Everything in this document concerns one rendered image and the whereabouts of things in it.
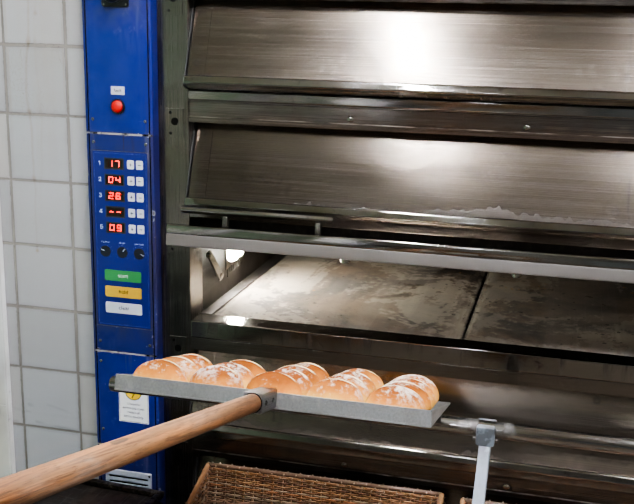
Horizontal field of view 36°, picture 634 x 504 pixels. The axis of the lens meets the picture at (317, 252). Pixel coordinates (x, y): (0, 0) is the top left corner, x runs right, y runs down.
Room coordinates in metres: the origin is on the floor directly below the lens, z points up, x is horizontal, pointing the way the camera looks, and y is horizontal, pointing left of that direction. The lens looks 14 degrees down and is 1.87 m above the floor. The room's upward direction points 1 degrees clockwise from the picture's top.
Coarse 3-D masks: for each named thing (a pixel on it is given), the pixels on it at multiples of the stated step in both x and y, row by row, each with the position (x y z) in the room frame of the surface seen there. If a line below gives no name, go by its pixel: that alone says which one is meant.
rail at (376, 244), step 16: (176, 224) 1.98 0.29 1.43; (272, 240) 1.92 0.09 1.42; (288, 240) 1.91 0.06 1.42; (304, 240) 1.91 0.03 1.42; (320, 240) 1.90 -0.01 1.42; (336, 240) 1.89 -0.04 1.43; (352, 240) 1.88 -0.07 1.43; (368, 240) 1.88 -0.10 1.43; (384, 240) 1.87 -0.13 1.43; (464, 256) 1.83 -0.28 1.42; (480, 256) 1.82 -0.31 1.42; (496, 256) 1.81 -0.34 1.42; (512, 256) 1.81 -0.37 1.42; (528, 256) 1.80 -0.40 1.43; (544, 256) 1.79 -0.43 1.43; (560, 256) 1.78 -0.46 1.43; (576, 256) 1.78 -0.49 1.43; (592, 256) 1.77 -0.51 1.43
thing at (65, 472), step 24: (216, 408) 1.26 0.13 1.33; (240, 408) 1.34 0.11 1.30; (144, 432) 1.03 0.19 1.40; (168, 432) 1.07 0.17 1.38; (192, 432) 1.14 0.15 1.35; (72, 456) 0.87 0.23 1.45; (96, 456) 0.90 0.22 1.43; (120, 456) 0.94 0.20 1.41; (144, 456) 1.01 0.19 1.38; (0, 480) 0.75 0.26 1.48; (24, 480) 0.77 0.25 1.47; (48, 480) 0.80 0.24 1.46; (72, 480) 0.84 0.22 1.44
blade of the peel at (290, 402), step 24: (120, 384) 1.59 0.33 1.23; (144, 384) 1.58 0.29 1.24; (168, 384) 1.57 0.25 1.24; (192, 384) 1.56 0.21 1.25; (288, 408) 1.51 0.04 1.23; (312, 408) 1.51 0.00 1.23; (336, 408) 1.50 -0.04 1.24; (360, 408) 1.49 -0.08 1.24; (384, 408) 1.48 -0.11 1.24; (408, 408) 1.47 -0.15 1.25; (432, 408) 1.68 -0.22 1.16
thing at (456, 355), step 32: (192, 320) 2.12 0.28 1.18; (224, 320) 2.13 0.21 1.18; (256, 320) 2.13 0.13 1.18; (352, 352) 2.03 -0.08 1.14; (384, 352) 2.01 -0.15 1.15; (416, 352) 1.99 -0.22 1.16; (448, 352) 1.98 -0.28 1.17; (480, 352) 1.96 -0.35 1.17; (512, 352) 1.95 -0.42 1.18; (544, 352) 1.95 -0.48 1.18; (576, 352) 1.96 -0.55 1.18
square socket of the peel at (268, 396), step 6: (252, 390) 1.47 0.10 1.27; (258, 390) 1.48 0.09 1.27; (264, 390) 1.49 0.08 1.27; (270, 390) 1.49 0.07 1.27; (276, 390) 1.52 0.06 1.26; (258, 396) 1.44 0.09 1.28; (264, 396) 1.45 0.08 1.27; (270, 396) 1.48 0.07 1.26; (276, 396) 1.52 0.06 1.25; (264, 402) 1.45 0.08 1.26; (270, 402) 1.48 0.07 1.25; (264, 408) 1.45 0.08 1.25; (270, 408) 1.49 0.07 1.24
